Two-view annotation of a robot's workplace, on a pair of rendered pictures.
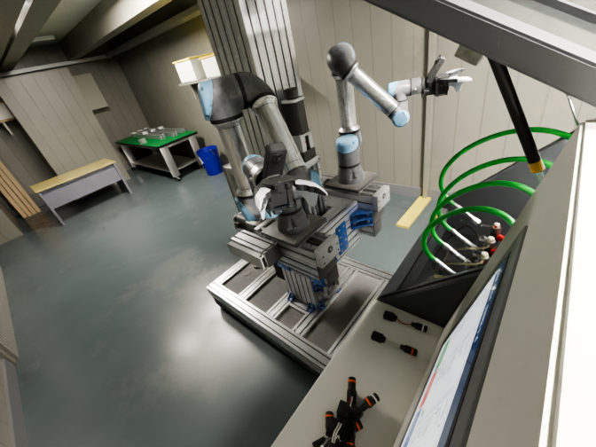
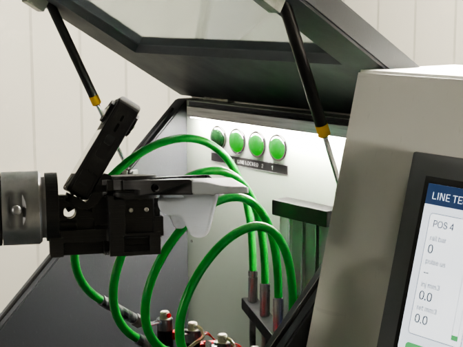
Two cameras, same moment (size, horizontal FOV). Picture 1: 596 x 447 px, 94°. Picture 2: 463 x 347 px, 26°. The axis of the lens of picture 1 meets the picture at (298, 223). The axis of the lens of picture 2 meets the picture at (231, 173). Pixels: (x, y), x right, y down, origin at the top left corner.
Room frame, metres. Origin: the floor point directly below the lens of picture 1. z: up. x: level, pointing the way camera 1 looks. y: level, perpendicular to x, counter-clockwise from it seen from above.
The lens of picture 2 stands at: (0.45, 1.05, 1.64)
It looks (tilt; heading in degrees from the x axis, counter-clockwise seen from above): 9 degrees down; 274
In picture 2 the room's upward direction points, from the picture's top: straight up
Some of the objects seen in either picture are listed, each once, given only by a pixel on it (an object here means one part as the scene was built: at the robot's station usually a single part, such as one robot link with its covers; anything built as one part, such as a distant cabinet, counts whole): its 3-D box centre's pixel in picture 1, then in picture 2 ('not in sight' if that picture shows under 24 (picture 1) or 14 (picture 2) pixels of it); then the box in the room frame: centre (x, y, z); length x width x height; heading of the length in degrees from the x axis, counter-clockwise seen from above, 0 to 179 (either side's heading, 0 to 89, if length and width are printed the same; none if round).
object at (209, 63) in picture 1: (222, 63); not in sight; (4.36, 0.47, 1.71); 0.44 x 0.36 x 0.25; 42
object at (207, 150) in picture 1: (211, 160); not in sight; (5.27, 1.30, 0.25); 0.46 x 0.40 x 0.51; 42
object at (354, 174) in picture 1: (349, 170); not in sight; (1.42, -0.35, 1.09); 0.15 x 0.15 x 0.10
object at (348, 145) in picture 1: (348, 149); not in sight; (1.42, -0.35, 1.20); 0.13 x 0.12 x 0.14; 157
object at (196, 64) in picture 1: (196, 68); not in sight; (4.85, 0.91, 1.73); 0.52 x 0.43 x 0.29; 42
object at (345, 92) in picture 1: (346, 103); not in sight; (1.54, -0.40, 1.41); 0.15 x 0.12 x 0.55; 157
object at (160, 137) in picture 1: (159, 151); not in sight; (6.32, 2.55, 0.43); 2.33 x 0.87 x 0.86; 42
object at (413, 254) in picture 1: (418, 260); not in sight; (0.85, -0.45, 0.87); 0.62 x 0.04 x 0.16; 133
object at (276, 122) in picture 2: not in sight; (280, 122); (0.48, -0.80, 1.43); 0.54 x 0.03 x 0.02; 133
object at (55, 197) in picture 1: (85, 190); not in sight; (5.09, 3.61, 0.33); 1.24 x 0.63 x 0.66; 132
